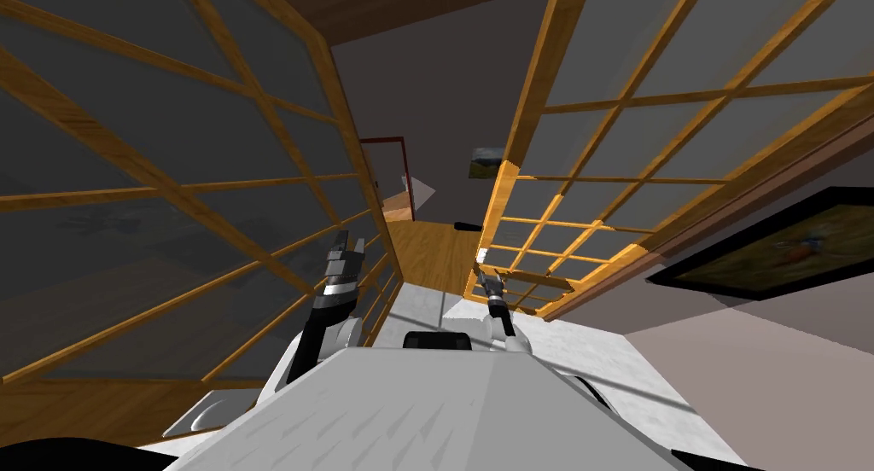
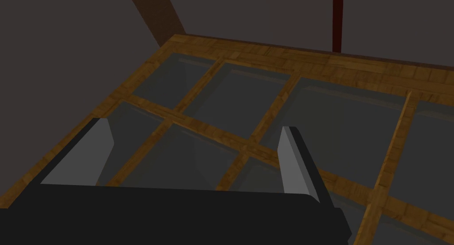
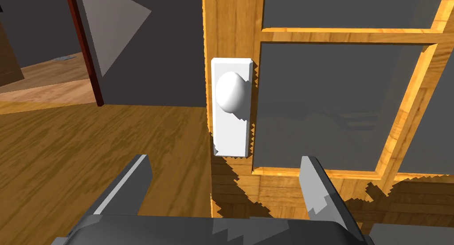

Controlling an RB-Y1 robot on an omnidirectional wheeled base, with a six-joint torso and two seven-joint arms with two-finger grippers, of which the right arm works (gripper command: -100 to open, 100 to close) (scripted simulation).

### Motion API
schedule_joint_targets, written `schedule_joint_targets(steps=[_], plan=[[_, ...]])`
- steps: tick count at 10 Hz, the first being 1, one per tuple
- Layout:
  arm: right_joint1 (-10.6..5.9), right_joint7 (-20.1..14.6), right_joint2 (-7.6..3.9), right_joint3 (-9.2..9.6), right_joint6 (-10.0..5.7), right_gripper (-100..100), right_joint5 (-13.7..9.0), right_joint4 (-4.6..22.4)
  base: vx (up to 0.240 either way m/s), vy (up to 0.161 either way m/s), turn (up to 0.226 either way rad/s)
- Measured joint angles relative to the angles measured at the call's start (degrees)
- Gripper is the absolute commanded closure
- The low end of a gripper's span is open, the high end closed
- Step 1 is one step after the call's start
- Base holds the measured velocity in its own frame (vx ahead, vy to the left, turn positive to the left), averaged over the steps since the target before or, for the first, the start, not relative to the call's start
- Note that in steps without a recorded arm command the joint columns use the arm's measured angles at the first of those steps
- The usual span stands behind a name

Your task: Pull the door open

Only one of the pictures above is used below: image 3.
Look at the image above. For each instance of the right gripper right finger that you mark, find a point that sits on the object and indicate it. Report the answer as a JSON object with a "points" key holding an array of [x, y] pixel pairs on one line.
{"points": [[321, 193]]}

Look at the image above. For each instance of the white door knob with plate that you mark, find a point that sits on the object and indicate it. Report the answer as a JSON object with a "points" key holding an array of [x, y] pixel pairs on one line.
{"points": [[232, 106]]}

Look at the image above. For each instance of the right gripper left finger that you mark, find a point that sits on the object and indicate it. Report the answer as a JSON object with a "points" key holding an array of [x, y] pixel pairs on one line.
{"points": [[127, 188]]}

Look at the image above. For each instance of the wooden door with grey panels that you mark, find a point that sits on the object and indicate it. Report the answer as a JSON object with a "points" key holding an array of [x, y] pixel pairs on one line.
{"points": [[340, 106]]}

